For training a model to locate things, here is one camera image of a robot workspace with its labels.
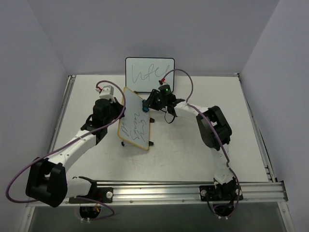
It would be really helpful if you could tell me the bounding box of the blue felt eraser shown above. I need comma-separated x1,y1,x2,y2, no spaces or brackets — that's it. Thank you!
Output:
142,99,149,113

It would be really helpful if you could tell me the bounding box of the yellow framed whiteboard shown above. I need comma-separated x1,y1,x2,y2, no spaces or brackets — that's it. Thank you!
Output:
117,87,151,151

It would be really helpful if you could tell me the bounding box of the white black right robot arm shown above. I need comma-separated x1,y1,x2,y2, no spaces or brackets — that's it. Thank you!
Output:
142,85,239,200

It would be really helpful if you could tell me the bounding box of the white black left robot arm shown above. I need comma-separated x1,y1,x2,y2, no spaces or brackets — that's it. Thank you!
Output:
26,97,123,207

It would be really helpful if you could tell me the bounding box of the black framed whiteboard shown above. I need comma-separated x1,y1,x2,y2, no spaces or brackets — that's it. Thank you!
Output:
125,57,175,93

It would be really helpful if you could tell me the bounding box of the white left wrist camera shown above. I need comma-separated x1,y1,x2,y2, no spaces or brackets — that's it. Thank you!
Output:
96,85,115,102

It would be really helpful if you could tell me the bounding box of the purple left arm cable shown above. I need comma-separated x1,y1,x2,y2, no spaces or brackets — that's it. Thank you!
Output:
6,80,127,222

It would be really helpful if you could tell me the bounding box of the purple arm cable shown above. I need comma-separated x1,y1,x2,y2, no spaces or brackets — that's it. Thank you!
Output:
6,80,127,222
159,69,243,216

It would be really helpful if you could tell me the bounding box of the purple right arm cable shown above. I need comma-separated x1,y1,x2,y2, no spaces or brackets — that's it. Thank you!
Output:
159,69,243,216

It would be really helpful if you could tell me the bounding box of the aluminium left side rail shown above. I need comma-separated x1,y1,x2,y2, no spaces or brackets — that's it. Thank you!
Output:
53,75,76,142

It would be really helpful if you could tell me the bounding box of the aluminium front mounting rail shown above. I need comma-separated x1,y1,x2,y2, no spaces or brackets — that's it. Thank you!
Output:
26,181,288,206

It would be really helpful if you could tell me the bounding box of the aluminium right side rail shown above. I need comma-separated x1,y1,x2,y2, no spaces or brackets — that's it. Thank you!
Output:
235,72,278,183

